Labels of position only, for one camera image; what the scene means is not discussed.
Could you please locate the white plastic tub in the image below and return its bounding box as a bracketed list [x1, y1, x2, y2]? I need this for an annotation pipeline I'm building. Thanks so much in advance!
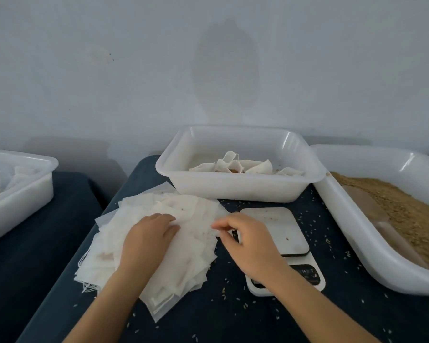
[155, 125, 328, 203]

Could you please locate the pile of white bags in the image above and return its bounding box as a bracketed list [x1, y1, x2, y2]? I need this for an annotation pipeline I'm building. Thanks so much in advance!
[75, 182, 231, 323]

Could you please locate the white tray of grain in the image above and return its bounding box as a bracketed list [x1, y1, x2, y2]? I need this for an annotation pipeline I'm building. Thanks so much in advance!
[311, 144, 429, 297]

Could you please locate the dark blue tablecloth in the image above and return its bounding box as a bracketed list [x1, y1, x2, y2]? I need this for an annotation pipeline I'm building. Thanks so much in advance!
[16, 155, 429, 343]
[0, 171, 110, 343]

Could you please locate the person's left forearm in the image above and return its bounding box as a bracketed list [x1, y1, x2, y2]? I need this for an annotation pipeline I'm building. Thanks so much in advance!
[63, 271, 150, 343]

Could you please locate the brown grain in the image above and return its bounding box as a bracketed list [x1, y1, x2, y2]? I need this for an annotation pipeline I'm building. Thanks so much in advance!
[330, 172, 429, 273]

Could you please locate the clear plastic scoop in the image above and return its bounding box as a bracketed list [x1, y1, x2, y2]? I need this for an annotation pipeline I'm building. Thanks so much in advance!
[342, 185, 429, 270]

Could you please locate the white digital kitchen scale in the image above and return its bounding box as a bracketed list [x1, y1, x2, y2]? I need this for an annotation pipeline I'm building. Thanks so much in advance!
[236, 206, 327, 297]

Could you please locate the person's left hand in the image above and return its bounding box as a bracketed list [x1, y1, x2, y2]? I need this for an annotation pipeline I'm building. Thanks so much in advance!
[117, 212, 182, 282]

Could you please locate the person's right hand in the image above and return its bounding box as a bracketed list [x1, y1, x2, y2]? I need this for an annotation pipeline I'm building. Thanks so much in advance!
[211, 212, 292, 284]

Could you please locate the person's right forearm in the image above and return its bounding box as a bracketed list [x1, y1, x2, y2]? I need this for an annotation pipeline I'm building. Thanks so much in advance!
[261, 262, 381, 343]

